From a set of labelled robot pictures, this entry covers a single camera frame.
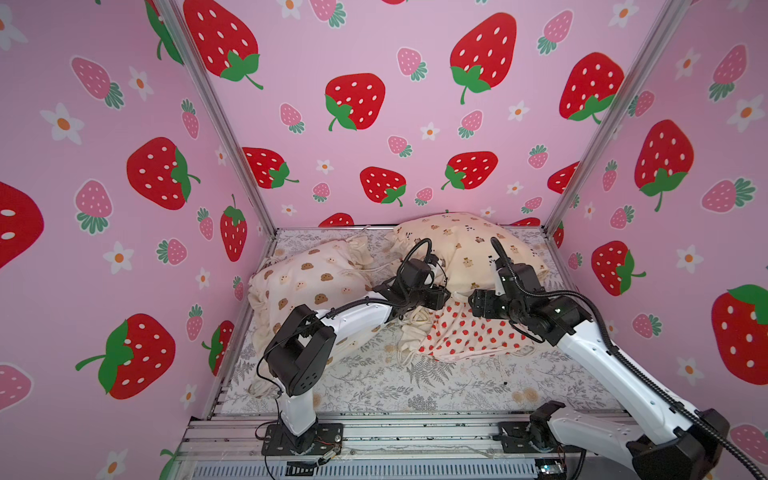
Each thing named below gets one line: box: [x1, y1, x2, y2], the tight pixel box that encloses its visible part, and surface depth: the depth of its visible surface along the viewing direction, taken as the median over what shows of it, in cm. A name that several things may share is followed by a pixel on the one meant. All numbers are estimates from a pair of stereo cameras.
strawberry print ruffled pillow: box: [397, 293, 535, 363], surface depth 90 cm
